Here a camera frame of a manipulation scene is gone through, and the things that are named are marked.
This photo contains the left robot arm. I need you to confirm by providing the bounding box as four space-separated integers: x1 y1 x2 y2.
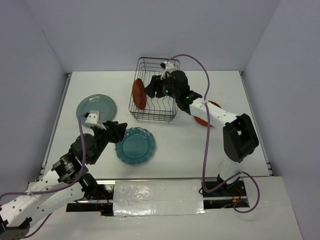
0 120 128 240

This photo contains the wire dish rack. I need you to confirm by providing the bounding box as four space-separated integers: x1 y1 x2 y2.
128 56 178 123

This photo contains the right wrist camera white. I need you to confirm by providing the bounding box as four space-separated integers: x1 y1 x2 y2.
160 61 176 80

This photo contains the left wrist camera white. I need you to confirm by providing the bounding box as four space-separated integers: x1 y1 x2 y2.
80 110 107 130

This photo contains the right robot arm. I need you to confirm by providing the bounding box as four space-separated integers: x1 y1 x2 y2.
144 70 259 196

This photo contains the silver foil cover panel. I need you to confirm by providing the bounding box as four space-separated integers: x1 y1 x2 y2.
113 179 205 217

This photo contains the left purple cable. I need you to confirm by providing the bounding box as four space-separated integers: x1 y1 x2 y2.
0 113 88 235

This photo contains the teal embossed plate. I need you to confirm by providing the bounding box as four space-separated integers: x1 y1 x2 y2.
115 127 157 166

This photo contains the small orange scalloped plate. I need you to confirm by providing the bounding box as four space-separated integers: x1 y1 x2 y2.
193 100 221 127

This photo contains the red plate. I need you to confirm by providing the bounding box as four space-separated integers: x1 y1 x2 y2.
132 78 147 110

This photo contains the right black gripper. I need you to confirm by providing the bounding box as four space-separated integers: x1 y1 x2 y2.
142 73 179 100

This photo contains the light green plate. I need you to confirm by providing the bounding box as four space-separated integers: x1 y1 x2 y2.
76 94 117 122

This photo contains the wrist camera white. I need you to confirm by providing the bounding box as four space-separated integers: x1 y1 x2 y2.
160 61 176 80
80 110 107 130

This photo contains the purple cable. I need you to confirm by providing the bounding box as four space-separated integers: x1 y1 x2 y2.
0 113 88 235
167 53 261 214

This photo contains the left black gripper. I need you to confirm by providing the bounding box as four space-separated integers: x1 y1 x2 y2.
89 120 128 165

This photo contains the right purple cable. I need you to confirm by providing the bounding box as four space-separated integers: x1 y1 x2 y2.
167 53 261 214

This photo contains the black mounting rail base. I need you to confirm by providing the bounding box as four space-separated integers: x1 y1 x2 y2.
66 179 250 217

